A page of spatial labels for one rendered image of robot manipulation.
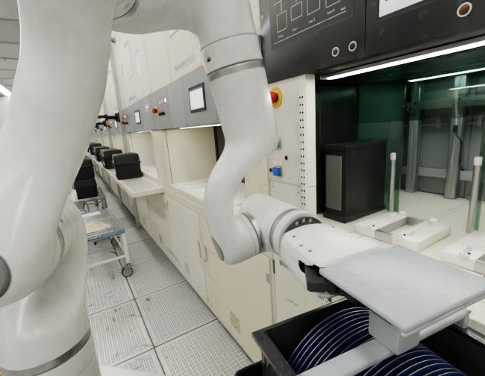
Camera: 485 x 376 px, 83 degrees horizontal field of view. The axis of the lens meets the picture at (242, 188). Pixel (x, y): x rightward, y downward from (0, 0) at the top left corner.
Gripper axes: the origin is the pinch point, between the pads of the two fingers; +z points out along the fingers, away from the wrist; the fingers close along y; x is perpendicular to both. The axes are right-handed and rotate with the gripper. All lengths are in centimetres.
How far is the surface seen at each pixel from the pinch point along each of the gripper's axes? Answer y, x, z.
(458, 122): -112, 13, -58
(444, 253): -52, -19, -25
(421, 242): -54, -19, -32
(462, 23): -33.1, 32.2, -15.2
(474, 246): -61, -18, -22
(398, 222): -63, -19, -47
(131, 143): 11, 5, -354
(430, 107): -79, 20, -49
